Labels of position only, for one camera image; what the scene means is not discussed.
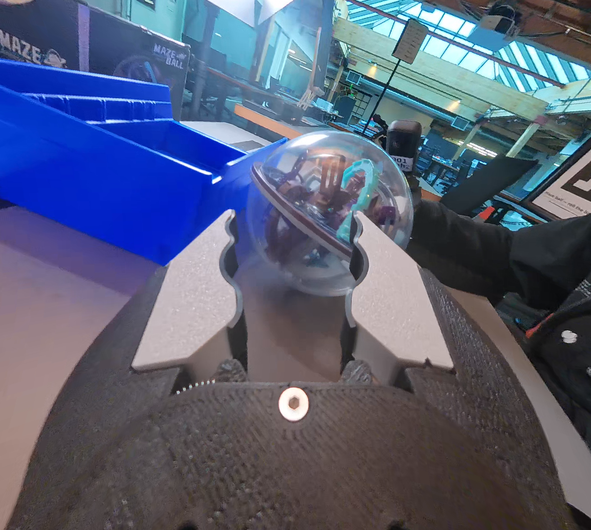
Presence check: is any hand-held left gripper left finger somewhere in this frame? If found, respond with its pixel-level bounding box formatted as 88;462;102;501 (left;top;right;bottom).
132;210;243;372

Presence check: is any maze ball box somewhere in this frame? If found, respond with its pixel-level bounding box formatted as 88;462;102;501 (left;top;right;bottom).
0;0;192;92

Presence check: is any blue plastic tray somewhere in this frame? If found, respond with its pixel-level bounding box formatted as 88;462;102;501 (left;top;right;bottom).
0;60;287;265

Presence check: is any person's black clothing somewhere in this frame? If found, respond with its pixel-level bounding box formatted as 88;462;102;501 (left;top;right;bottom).
527;281;591;448

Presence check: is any black fabric panel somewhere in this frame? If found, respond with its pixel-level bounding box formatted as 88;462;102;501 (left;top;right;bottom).
442;157;538;214

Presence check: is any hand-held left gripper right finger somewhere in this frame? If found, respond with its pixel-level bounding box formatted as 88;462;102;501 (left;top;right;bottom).
347;214;455;388

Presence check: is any person's right forearm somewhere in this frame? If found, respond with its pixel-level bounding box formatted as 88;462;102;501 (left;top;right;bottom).
407;198;591;309

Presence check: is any wooden edged desk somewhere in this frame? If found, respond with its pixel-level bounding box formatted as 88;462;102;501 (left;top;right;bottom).
236;104;305;138

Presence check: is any clear maze ball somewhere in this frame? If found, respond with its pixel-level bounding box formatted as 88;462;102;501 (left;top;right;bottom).
248;131;414;297

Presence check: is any ceiling projector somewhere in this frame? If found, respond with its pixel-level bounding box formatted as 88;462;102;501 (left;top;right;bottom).
476;4;522;37

